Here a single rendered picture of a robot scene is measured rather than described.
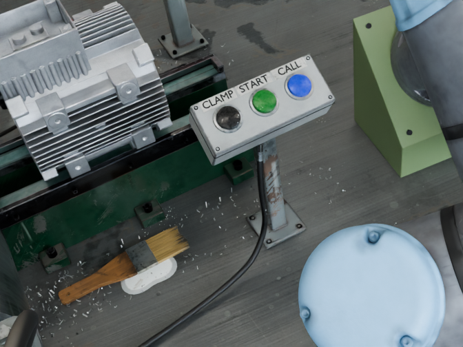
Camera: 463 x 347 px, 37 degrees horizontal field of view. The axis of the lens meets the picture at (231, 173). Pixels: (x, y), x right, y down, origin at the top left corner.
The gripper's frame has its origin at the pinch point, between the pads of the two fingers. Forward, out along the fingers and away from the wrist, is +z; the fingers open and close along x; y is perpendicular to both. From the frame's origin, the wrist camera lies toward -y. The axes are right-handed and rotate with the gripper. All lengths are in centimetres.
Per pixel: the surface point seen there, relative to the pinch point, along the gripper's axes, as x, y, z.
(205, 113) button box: 36.5, 7.3, 1.6
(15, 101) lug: 58, -2, -6
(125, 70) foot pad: 51, 8, 2
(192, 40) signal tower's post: 74, 20, 44
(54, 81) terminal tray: 57, 2, -2
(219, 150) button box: 32.8, 4.1, 2.2
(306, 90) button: 28.8, 15.4, 7.8
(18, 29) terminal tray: 67, 6, -3
